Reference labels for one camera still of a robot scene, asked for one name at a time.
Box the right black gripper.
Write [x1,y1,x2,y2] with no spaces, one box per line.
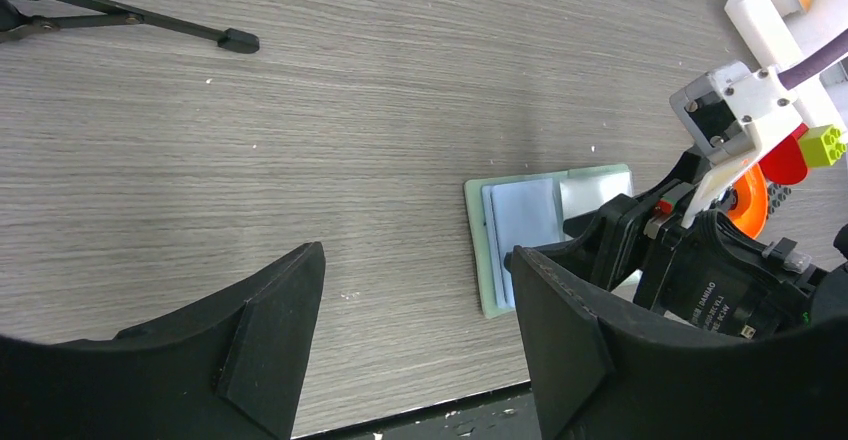
[505,150,847,338]

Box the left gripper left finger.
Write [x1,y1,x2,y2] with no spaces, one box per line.
[1,242,326,439]

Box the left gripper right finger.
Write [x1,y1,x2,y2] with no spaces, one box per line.
[511,247,847,439]

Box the green leather card holder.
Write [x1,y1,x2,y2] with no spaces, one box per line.
[464,164,633,319]

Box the orange curved toy piece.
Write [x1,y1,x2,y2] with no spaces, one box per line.
[727,164,770,239]

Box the red toy block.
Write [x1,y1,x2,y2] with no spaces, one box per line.
[759,123,809,186]

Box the green toy block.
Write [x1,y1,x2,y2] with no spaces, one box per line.
[798,125,847,168]

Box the white two-compartment tray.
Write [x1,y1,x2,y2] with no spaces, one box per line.
[724,0,847,131]

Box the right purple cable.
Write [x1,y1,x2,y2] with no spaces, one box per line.
[778,46,848,91]

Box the microphone with black shock mount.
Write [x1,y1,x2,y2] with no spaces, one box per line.
[1,0,260,54]

